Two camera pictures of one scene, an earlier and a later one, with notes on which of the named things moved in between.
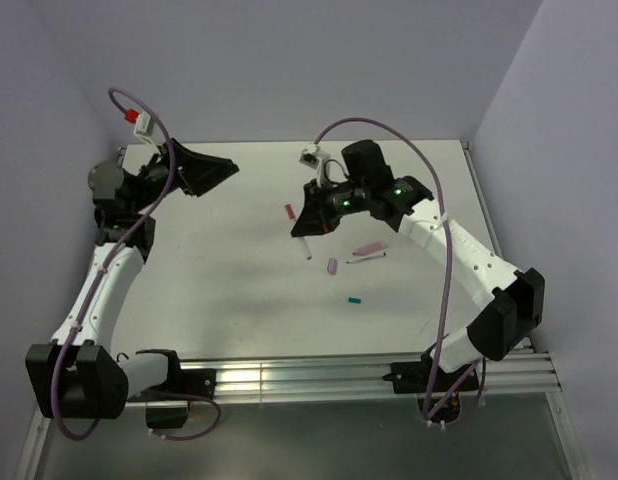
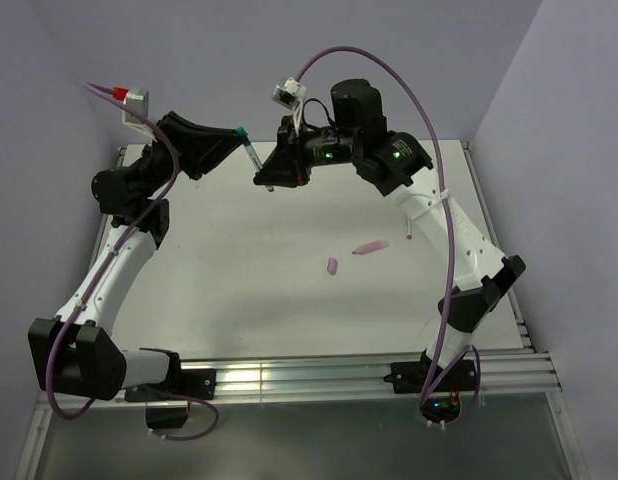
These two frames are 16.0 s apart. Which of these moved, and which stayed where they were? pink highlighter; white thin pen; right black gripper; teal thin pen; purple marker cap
Moved: right black gripper; white thin pen; teal thin pen
Stayed: pink highlighter; purple marker cap
